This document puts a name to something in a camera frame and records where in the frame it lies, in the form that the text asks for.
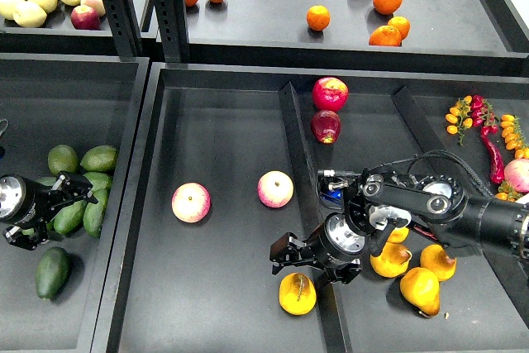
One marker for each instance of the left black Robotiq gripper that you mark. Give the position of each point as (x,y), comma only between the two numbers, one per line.
(24,202)

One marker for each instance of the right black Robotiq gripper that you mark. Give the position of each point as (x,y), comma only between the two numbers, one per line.
(332,244)

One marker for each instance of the dark green avocado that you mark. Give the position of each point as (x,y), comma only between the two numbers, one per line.
(52,273)

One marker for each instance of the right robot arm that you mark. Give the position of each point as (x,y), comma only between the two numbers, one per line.
(367,207)

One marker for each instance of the green avocado bottom left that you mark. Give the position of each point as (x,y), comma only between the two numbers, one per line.
(38,233)

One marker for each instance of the green avocado middle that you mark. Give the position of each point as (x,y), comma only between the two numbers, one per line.
(70,218)

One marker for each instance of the green avocado right lower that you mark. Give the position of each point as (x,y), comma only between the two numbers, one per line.
(94,213)

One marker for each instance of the green avocado top left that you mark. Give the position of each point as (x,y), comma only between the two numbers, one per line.
(63,158)

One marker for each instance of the green avocado centre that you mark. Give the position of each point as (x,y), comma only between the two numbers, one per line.
(99,180)

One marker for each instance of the green avocado top right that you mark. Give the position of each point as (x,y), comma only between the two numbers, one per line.
(102,158)

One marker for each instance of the yellow pear hidden right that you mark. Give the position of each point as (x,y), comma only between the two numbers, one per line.
(435,259)

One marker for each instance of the black tray divider left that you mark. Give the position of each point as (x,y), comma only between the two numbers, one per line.
(334,329)

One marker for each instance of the black left tray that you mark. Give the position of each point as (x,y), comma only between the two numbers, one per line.
(81,101)

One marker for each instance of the black tray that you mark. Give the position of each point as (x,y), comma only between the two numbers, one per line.
(81,101)
(207,286)

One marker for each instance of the black middle tray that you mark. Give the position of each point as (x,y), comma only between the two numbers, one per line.
(207,286)

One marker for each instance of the dark red apple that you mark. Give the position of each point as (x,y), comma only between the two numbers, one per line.
(326,126)

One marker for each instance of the pink apple left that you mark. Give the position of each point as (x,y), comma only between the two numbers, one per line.
(191,202)

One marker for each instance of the bright red apple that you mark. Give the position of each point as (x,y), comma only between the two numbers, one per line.
(330,94)

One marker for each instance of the black upper left shelf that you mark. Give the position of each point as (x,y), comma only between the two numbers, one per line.
(58,36)

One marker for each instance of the pale yellow apple front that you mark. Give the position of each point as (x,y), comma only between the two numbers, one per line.
(29,14)

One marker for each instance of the red apple on shelf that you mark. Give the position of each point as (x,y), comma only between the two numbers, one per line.
(85,18)

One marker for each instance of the red chili pepper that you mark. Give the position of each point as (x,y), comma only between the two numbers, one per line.
(496,165)

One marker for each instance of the orange cherry tomato bunch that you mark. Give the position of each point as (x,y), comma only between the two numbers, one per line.
(459,119)

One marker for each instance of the pale yellow apple far left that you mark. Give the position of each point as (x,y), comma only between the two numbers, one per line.
(7,8)

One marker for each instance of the white label card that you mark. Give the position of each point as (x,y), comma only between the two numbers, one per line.
(524,199)

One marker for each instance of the pale pink apple on shelf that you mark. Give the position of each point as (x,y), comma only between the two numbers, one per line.
(97,5)

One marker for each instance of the pink apple at right edge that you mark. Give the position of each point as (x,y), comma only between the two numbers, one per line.
(516,175)

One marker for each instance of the black shelf post left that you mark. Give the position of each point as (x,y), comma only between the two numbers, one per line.
(121,16)

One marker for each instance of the black shelf post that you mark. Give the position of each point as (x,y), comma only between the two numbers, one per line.
(171,17)
(121,16)

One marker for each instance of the black shelf post right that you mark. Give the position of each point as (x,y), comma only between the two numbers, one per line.
(171,17)

